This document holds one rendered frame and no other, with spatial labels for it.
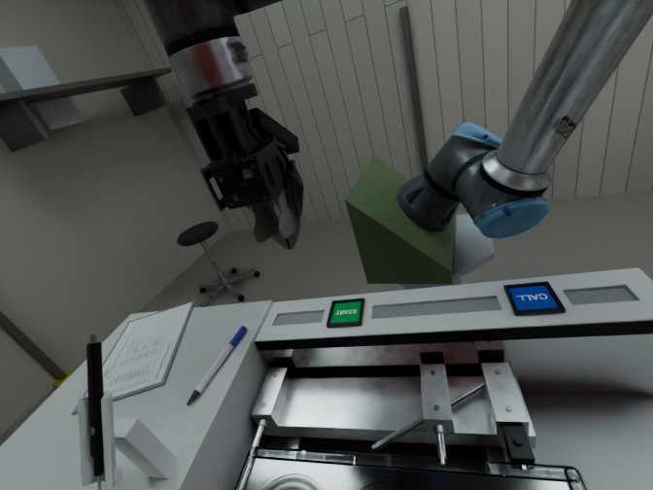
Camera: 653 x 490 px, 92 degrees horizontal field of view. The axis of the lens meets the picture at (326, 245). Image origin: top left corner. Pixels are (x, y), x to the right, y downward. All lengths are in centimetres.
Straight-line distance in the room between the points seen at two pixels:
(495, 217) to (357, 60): 216
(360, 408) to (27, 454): 47
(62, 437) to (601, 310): 74
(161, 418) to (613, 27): 73
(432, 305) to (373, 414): 18
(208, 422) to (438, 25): 245
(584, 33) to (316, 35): 232
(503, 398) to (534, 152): 36
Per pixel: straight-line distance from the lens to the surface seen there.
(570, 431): 57
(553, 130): 58
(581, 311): 51
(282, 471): 48
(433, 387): 48
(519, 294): 51
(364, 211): 69
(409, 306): 51
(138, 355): 67
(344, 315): 51
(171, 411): 53
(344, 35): 267
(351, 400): 52
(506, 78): 260
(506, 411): 46
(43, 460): 64
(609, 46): 55
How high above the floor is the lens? 130
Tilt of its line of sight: 28 degrees down
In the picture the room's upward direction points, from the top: 18 degrees counter-clockwise
